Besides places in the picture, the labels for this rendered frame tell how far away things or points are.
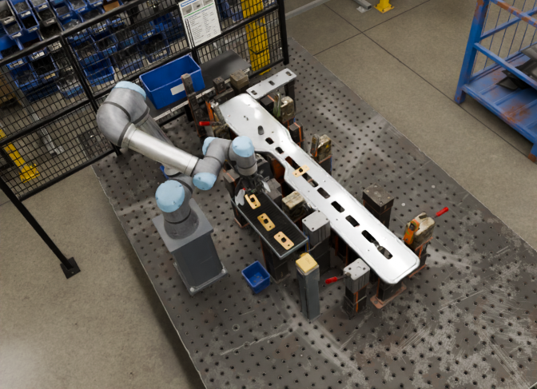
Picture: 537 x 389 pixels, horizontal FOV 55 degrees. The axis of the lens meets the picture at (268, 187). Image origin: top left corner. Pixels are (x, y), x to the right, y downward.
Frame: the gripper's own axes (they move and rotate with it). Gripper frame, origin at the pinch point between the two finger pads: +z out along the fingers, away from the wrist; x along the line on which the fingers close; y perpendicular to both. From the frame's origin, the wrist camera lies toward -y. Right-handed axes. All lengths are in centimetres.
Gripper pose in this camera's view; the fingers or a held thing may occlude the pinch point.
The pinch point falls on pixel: (252, 196)
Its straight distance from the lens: 217.7
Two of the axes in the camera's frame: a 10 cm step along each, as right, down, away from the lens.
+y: 4.6, 6.6, -5.9
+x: 8.8, -4.2, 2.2
